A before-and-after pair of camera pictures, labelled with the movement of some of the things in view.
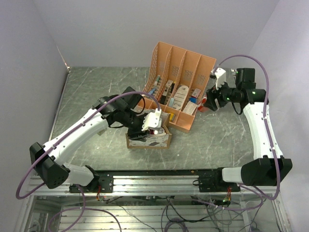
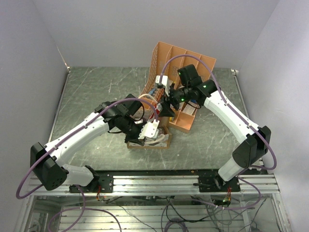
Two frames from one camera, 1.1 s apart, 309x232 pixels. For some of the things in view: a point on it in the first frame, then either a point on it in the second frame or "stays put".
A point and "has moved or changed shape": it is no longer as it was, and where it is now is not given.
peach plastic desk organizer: x=176 y=81 stays put
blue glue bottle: x=151 y=91 stays put
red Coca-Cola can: x=201 y=107 has moved or changed shape
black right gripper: x=212 y=94 -> x=166 y=110
